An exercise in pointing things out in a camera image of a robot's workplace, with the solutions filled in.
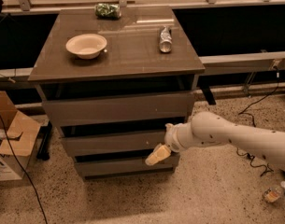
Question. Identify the black stand leg left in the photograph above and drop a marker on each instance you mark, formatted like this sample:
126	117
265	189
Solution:
43	150

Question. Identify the plastic bottle on floor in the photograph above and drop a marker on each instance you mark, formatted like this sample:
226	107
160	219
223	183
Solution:
275	192

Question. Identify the grey top drawer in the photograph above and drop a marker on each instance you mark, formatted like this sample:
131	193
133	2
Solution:
127	108

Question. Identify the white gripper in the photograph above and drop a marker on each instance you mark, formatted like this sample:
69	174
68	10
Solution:
171	138

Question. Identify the green crushed can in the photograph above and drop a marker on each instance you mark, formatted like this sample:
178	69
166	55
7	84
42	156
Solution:
108	11

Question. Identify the grey drawer cabinet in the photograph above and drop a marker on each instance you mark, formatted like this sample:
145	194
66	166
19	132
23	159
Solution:
130	65

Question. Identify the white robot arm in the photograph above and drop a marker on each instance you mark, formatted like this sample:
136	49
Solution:
208	129

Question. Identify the grey bottom drawer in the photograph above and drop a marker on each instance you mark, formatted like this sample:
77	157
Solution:
129	166

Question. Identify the cardboard box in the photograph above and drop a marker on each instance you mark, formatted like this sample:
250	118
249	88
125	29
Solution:
18	133

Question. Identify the grey drawer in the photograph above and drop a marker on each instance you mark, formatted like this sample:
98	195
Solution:
111	143
127	108
129	166

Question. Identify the white bowl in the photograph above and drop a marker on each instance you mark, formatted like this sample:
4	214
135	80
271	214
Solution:
87	46

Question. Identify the silver can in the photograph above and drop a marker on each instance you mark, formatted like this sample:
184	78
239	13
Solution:
165	40

